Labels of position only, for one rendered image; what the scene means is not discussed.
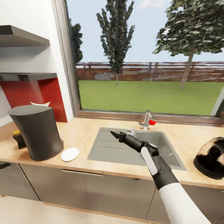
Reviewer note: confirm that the drop in sink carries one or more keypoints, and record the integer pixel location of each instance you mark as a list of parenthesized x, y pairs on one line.
[(108, 148)]

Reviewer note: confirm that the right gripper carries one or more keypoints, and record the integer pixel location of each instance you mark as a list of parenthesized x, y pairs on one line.
[(124, 138)]

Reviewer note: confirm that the fixed window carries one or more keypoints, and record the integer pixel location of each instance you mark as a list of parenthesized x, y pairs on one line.
[(123, 57)]

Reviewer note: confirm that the coffee maker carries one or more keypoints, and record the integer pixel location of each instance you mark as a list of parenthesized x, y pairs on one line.
[(38, 128)]

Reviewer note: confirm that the countertop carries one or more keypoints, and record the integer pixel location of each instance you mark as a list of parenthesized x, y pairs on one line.
[(81, 133)]

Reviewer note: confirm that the bottle of coffee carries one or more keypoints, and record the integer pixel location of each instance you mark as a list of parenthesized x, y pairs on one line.
[(18, 137)]

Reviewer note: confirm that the electric kettle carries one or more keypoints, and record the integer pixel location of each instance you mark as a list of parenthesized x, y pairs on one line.
[(210, 158)]

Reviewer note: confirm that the saucer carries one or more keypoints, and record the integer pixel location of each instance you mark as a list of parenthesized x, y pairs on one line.
[(70, 154)]

